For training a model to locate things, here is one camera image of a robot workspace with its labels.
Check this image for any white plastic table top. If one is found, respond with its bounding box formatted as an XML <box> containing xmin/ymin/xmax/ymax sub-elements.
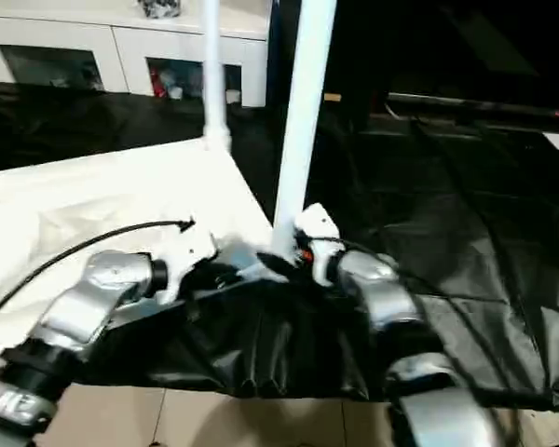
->
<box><xmin>0</xmin><ymin>137</ymin><xmax>290</xmax><ymax>373</ymax></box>

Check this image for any black mat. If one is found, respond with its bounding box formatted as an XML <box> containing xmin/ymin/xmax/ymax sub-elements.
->
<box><xmin>0</xmin><ymin>81</ymin><xmax>559</xmax><ymax>413</ymax></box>

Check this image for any black bar with red light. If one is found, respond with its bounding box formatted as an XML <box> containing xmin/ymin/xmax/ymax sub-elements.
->
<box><xmin>386</xmin><ymin>91</ymin><xmax>559</xmax><ymax>125</ymax></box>

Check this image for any white cabinet with glass doors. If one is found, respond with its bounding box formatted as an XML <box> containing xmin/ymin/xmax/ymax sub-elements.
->
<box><xmin>0</xmin><ymin>0</ymin><xmax>269</xmax><ymax>109</ymax></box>

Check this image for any dark object on cabinet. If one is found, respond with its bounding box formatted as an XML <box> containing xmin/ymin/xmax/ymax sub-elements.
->
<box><xmin>137</xmin><ymin>0</ymin><xmax>183</xmax><ymax>19</ymax></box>

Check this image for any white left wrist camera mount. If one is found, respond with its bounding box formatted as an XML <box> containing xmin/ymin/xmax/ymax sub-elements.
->
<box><xmin>165</xmin><ymin>223</ymin><xmax>220</xmax><ymax>304</ymax></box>

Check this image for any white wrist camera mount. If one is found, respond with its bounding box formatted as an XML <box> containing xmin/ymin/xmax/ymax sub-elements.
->
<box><xmin>165</xmin><ymin>223</ymin><xmax>220</xmax><ymax>304</ymax></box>
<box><xmin>293</xmin><ymin>203</ymin><xmax>344</xmax><ymax>286</ymax></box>

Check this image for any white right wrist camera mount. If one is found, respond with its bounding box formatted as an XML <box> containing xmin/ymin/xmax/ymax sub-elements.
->
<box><xmin>293</xmin><ymin>203</ymin><xmax>344</xmax><ymax>286</ymax></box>

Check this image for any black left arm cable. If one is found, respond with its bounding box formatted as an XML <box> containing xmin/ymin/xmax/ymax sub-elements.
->
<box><xmin>0</xmin><ymin>218</ymin><xmax>197</xmax><ymax>327</ymax></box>

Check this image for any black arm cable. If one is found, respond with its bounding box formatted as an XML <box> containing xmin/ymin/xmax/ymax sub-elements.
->
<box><xmin>307</xmin><ymin>235</ymin><xmax>541</xmax><ymax>420</ymax></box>
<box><xmin>0</xmin><ymin>218</ymin><xmax>197</xmax><ymax>327</ymax></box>

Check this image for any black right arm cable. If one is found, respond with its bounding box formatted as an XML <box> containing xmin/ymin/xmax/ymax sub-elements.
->
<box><xmin>307</xmin><ymin>235</ymin><xmax>541</xmax><ymax>420</ymax></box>

